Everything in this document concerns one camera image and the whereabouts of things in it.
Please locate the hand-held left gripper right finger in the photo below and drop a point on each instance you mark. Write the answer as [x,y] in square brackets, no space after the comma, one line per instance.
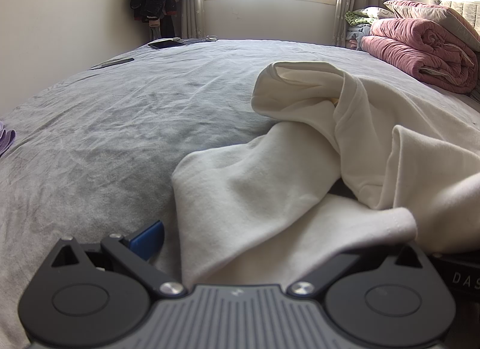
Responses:
[337,263]

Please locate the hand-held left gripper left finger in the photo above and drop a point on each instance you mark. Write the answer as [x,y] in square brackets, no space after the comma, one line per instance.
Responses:
[148,239]

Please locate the white t-shirt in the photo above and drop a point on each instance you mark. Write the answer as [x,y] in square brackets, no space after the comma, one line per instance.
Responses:
[262,191]

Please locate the pile of mixed clothes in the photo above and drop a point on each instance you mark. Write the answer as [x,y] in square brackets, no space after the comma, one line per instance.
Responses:
[360,24]

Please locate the grey bed sheet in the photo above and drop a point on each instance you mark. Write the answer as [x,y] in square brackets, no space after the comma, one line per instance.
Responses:
[131,127]

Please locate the purple knit sweater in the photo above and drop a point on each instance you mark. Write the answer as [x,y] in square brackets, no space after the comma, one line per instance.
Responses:
[5,139]

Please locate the black tablet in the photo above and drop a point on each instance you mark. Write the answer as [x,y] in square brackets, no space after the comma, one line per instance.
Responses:
[165,44]

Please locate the pink quilt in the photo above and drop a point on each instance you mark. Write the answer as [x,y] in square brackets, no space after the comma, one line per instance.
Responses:
[412,49]

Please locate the grey padded headboard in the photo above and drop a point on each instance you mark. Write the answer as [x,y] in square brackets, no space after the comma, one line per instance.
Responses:
[465,11]

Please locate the pink pillow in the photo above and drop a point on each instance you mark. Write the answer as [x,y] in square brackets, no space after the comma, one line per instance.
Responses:
[423,9]

